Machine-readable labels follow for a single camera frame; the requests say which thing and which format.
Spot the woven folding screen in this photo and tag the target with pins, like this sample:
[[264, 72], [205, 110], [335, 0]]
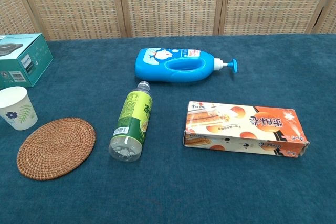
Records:
[[168, 3]]

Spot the round woven rattan coaster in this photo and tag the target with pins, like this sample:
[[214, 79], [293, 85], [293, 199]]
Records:
[[56, 148]]

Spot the white floral paper cup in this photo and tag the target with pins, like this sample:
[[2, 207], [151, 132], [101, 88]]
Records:
[[16, 108]]

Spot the blue pump detergent bottle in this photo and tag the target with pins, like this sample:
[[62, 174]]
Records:
[[170, 64]]

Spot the clear bottle with green label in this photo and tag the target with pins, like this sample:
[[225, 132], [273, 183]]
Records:
[[132, 119]]

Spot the orange snack cardboard box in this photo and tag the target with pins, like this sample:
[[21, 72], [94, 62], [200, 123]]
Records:
[[244, 127]]

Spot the blue tablecloth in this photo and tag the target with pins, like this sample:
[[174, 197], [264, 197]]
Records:
[[183, 182]]

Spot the teal product cardboard box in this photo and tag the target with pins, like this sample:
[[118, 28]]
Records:
[[25, 61]]

